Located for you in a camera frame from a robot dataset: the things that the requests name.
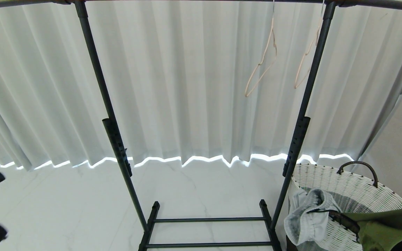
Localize pink clothes hanger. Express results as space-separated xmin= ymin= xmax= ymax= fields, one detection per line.
xmin=293 ymin=0 xmax=325 ymax=89
xmin=245 ymin=0 xmax=278 ymax=97

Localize green printed shirt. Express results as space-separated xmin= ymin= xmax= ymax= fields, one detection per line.
xmin=341 ymin=204 xmax=402 ymax=251

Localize black clothes rack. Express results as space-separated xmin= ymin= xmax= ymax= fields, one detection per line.
xmin=0 ymin=0 xmax=402 ymax=251

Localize white laundry basket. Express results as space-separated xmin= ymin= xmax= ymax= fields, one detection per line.
xmin=286 ymin=161 xmax=402 ymax=251

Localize white curtain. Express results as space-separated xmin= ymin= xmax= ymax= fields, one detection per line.
xmin=0 ymin=0 xmax=402 ymax=171

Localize pale grey shorts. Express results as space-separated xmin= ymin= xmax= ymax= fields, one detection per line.
xmin=284 ymin=188 xmax=344 ymax=246

